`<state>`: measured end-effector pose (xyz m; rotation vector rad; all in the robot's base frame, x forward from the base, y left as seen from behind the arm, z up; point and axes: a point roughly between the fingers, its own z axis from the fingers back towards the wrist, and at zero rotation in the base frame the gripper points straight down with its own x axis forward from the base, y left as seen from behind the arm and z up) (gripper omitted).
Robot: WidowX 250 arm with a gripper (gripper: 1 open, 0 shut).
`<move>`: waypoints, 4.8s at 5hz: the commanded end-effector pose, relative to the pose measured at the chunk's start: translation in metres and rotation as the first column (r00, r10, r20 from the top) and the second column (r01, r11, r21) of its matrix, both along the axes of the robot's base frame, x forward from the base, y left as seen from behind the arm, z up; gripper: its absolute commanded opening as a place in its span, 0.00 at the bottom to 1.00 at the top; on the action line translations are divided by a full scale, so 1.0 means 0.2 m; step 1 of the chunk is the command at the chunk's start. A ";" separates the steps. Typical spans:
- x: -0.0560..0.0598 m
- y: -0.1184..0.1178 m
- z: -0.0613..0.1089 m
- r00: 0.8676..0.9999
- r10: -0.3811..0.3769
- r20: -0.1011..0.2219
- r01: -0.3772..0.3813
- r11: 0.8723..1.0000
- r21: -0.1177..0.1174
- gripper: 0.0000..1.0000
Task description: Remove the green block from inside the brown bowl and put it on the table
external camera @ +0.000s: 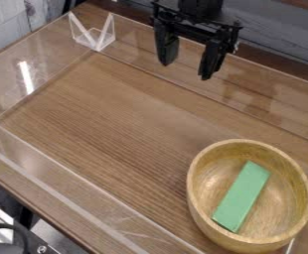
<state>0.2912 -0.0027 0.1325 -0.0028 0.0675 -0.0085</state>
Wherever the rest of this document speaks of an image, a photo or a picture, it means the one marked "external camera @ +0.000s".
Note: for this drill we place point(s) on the clear acrylic tray wall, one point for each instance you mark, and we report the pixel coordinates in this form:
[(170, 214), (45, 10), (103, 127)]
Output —
[(101, 128)]

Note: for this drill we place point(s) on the green rectangular block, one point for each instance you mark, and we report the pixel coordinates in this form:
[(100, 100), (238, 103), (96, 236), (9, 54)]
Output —
[(242, 196)]

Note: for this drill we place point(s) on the clear acrylic corner bracket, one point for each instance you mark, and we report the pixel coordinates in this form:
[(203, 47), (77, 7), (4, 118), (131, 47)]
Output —
[(95, 38)]

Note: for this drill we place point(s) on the brown wooden bowl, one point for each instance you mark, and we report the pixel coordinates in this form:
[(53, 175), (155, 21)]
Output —
[(279, 214)]

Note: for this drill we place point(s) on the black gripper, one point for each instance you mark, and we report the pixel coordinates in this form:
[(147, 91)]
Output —
[(198, 20)]

